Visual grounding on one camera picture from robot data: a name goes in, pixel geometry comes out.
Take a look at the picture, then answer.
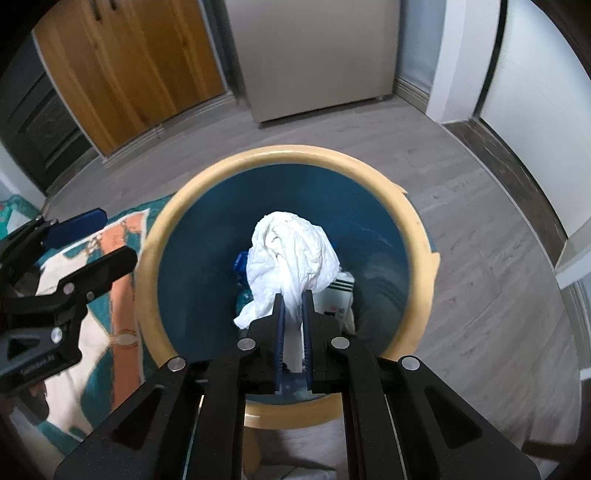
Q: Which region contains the blue cloth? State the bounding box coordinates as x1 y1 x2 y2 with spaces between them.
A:
235 287 256 319

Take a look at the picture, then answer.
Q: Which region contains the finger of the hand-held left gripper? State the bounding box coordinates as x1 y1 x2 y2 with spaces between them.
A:
0 208 108 278
0 246 139 332

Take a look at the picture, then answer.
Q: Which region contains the white striped box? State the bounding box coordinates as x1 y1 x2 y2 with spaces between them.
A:
318 271 356 335

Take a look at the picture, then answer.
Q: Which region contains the white door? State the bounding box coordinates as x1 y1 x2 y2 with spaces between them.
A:
478 0 591 241

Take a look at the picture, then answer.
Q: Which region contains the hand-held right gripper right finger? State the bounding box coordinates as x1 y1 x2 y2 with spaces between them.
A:
302 291 542 480

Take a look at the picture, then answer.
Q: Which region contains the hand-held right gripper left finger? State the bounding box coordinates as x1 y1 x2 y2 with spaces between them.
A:
53 292 284 480

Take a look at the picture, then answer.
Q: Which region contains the dark entrance door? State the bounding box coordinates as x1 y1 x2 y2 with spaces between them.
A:
0 34 101 195

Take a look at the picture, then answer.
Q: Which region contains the brown wooden bar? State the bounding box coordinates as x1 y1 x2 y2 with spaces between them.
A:
522 440 566 462

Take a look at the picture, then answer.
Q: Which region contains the blue snack bag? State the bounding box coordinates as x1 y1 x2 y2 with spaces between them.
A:
233 251 251 288

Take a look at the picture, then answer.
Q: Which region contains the teal orange printed mat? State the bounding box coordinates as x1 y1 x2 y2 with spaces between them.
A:
9 194 178 446

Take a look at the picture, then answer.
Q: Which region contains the wooden cabinet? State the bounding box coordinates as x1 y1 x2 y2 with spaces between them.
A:
32 0 228 158

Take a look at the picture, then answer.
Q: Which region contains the teal patterned box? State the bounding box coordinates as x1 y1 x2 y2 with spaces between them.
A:
0 194 40 236

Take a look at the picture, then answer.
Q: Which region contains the blue bucket with yellow rim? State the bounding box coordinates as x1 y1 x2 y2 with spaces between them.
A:
135 144 440 480

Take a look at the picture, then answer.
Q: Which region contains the white cloth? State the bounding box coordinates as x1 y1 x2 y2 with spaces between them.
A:
233 211 342 374

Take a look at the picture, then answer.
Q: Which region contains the beige refrigerator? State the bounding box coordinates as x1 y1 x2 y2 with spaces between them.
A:
225 0 402 124

